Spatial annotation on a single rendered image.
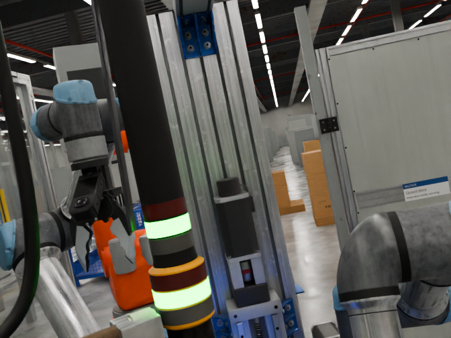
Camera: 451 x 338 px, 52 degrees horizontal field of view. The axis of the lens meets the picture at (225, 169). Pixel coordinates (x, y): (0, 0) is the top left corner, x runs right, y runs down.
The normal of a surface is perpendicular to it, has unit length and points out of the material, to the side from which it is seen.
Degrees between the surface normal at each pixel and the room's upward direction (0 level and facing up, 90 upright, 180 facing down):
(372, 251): 67
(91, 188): 32
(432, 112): 90
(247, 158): 90
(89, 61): 90
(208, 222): 90
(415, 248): 81
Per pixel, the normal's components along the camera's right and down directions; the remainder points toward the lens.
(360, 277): -0.50, -0.24
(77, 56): 0.35, -0.02
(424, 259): -0.14, 0.28
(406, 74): -0.07, 0.08
